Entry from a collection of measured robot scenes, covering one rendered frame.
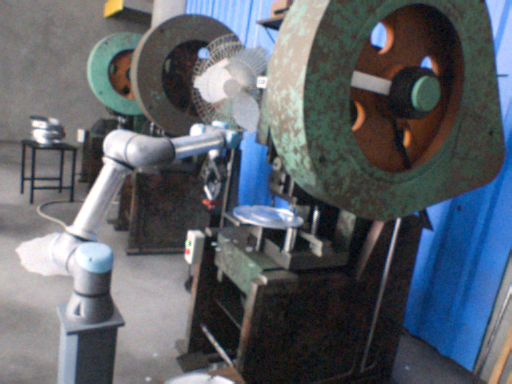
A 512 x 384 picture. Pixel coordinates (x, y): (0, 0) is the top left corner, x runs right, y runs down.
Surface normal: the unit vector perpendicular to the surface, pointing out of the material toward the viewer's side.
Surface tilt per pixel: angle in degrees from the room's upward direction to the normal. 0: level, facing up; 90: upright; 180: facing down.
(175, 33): 90
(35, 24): 90
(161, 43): 90
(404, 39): 90
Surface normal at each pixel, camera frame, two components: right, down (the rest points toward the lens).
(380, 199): 0.49, 0.26
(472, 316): -0.86, -0.03
